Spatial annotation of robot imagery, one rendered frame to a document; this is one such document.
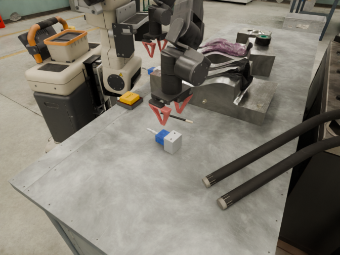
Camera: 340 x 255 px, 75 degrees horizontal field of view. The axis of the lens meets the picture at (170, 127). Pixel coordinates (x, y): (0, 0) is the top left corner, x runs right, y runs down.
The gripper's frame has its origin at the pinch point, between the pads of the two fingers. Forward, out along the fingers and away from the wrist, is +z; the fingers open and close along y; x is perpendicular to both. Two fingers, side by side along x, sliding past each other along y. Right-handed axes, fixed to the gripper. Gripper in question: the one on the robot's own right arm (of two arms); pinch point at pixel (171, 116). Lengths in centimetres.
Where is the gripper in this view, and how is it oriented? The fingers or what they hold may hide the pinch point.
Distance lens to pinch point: 66.0
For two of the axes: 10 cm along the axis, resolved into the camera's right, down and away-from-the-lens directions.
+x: -7.8, -4.0, 4.8
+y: 6.3, -4.9, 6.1
